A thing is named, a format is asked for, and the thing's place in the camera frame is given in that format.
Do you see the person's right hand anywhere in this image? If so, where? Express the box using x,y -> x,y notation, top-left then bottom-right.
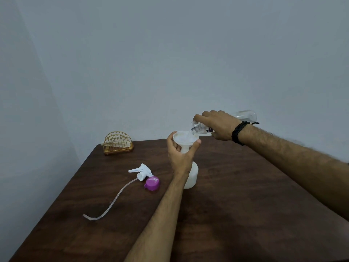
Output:
193,110 -> 242,142

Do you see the person's left hand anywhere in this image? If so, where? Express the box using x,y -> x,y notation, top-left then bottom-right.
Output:
167,131 -> 202,179

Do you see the white spray bottle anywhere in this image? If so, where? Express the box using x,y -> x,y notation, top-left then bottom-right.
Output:
183,152 -> 199,190

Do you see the white plastic funnel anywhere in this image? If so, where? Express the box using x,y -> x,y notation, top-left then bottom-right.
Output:
173,130 -> 200,154

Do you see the clear water bottle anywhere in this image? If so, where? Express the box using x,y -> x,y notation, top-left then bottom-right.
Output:
190,110 -> 258,135

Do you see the purple bottle cap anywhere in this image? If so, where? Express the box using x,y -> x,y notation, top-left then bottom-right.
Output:
144,176 -> 160,192

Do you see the white trigger sprayer head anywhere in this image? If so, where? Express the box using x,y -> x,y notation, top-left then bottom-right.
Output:
83,163 -> 154,221

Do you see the person's right forearm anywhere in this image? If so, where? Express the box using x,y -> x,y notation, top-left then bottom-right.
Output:
238,124 -> 349,221

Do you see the person's left forearm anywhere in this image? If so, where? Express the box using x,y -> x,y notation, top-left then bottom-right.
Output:
124,173 -> 189,262

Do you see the black wristband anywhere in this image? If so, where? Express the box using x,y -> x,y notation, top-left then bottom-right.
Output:
231,121 -> 260,146

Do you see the dark wooden table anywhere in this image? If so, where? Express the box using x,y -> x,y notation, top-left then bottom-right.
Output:
9,135 -> 349,262

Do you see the gold wire napkin holder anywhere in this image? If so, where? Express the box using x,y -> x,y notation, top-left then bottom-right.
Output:
103,131 -> 135,156

